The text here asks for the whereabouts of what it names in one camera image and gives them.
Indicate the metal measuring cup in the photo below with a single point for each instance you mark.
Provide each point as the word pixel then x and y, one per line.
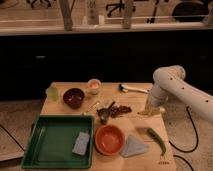
pixel 104 113

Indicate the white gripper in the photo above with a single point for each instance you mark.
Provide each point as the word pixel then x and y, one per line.
pixel 154 105

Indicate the orange red bowl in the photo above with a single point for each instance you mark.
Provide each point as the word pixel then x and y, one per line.
pixel 109 140

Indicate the small white cup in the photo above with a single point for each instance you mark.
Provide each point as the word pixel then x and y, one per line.
pixel 94 86

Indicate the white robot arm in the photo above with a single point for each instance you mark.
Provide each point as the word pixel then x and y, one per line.
pixel 170 80

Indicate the small wooden stick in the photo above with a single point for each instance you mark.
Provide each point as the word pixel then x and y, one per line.
pixel 92 106

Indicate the green plastic tray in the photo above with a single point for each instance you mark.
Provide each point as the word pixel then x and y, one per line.
pixel 52 141

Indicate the green chili pepper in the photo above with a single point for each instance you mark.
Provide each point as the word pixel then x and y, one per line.
pixel 158 139

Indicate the dark maroon bowl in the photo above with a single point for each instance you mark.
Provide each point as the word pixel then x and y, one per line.
pixel 74 98

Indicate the yellow banana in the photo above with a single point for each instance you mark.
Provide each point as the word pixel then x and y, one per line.
pixel 150 112

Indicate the grey folded cloth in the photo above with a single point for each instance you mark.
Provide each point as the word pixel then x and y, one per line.
pixel 133 147

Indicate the blue sponge in tray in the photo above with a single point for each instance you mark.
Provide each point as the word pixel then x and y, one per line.
pixel 81 143

